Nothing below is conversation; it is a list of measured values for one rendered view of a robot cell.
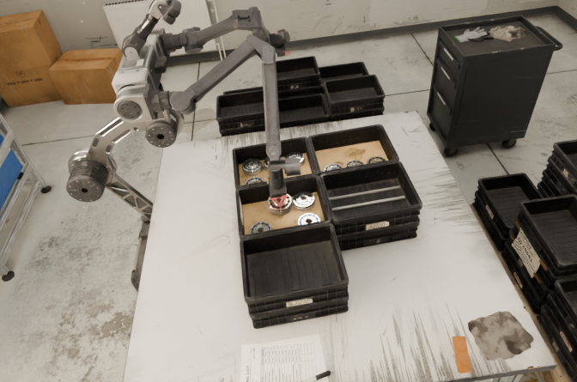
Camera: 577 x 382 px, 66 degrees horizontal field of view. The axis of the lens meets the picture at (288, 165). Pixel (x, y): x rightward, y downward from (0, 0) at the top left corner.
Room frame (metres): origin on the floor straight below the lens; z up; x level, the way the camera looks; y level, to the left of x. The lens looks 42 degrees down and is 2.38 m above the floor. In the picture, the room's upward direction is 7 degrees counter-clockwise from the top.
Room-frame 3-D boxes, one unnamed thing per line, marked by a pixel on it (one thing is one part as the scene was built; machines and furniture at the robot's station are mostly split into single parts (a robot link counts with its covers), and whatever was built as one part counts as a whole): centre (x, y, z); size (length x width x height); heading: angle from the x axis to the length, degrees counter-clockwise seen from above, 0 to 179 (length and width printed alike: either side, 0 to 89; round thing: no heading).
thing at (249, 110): (2.69, 0.26, 0.37); 0.40 x 0.30 x 0.45; 91
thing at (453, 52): (2.67, -1.49, 0.45); 0.60 x 0.45 x 0.90; 91
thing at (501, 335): (0.75, -0.72, 0.71); 0.22 x 0.19 x 0.01; 91
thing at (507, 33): (2.72, -1.60, 0.88); 0.29 x 0.22 x 0.03; 91
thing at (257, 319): (1.05, 0.04, 0.76); 0.40 x 0.30 x 0.12; 93
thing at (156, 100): (1.49, 0.47, 1.45); 0.09 x 0.08 x 0.12; 1
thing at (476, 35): (2.75, -1.37, 0.88); 0.25 x 0.19 x 0.03; 91
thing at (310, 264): (1.05, 0.04, 0.87); 0.40 x 0.30 x 0.11; 93
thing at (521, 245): (1.28, -1.16, 0.41); 0.31 x 0.02 x 0.16; 1
